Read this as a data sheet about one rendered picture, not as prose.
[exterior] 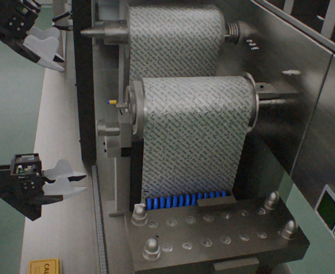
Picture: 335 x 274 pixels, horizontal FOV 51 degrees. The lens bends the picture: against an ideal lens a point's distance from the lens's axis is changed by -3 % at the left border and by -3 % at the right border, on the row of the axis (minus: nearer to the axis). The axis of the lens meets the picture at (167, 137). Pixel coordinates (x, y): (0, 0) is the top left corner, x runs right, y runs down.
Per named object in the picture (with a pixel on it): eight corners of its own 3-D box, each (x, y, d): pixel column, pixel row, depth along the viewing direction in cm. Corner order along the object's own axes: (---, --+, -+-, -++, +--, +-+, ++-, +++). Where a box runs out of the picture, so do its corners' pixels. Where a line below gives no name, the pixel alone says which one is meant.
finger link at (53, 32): (78, 45, 72) (38, 19, 66) (60, 66, 73) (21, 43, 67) (75, 38, 74) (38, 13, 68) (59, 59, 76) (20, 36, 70)
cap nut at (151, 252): (141, 248, 74) (142, 234, 72) (158, 246, 75) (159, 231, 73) (144, 262, 71) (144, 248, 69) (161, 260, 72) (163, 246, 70)
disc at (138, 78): (132, 118, 89) (134, 62, 80) (135, 117, 89) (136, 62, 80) (142, 154, 77) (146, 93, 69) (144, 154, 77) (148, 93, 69)
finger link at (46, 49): (75, 56, 66) (35, 24, 62) (57, 79, 68) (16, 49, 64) (78, 52, 69) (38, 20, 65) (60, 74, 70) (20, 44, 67)
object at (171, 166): (141, 200, 87) (144, 138, 77) (230, 191, 92) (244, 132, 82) (141, 201, 87) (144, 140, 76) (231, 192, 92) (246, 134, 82)
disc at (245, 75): (226, 113, 94) (236, 61, 86) (228, 113, 94) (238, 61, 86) (248, 146, 83) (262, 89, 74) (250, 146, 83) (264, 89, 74)
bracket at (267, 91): (247, 88, 85) (248, 81, 84) (268, 88, 87) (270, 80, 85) (255, 98, 81) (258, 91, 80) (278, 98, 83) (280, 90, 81)
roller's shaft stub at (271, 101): (239, 106, 87) (242, 89, 85) (265, 105, 89) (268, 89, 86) (246, 115, 84) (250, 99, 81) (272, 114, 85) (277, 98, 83)
